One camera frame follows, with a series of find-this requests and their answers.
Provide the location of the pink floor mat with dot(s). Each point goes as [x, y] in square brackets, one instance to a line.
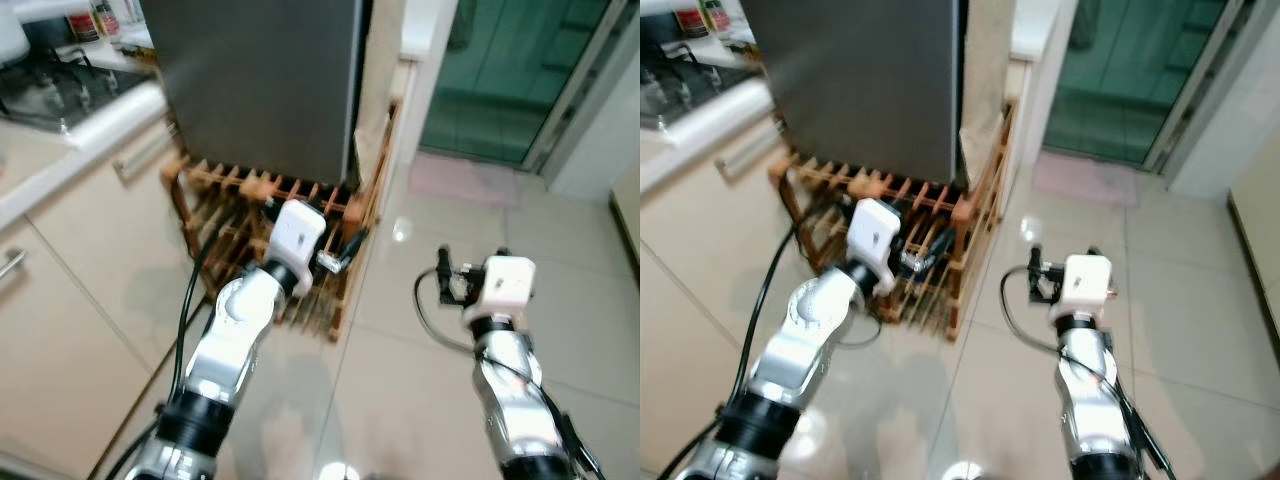
[1085, 178]
[465, 180]

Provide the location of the green glass sliding door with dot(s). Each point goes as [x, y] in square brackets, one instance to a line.
[1130, 80]
[510, 80]

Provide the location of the dark sauce jar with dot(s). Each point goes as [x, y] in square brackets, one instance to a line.
[82, 25]
[690, 20]

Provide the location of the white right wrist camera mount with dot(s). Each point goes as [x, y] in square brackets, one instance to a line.
[1085, 285]
[505, 285]

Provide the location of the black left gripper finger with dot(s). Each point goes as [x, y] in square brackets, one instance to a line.
[356, 245]
[940, 248]

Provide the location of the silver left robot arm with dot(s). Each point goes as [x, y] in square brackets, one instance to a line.
[235, 340]
[810, 340]

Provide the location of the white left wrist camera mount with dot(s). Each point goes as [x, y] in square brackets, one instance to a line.
[875, 235]
[297, 235]

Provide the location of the dark grey mini fridge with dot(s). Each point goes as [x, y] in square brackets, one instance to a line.
[860, 80]
[250, 80]

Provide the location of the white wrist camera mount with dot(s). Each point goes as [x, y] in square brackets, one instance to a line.
[505, 285]
[297, 235]
[875, 235]
[1085, 285]

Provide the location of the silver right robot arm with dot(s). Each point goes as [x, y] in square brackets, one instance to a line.
[1095, 400]
[510, 400]

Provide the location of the wooden slatted rack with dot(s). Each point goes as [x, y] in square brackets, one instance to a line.
[975, 230]
[365, 230]

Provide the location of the cream kitchen cabinet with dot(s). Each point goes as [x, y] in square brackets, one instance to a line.
[70, 330]
[690, 280]

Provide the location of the steel gas stove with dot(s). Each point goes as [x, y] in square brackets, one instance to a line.
[690, 85]
[60, 90]

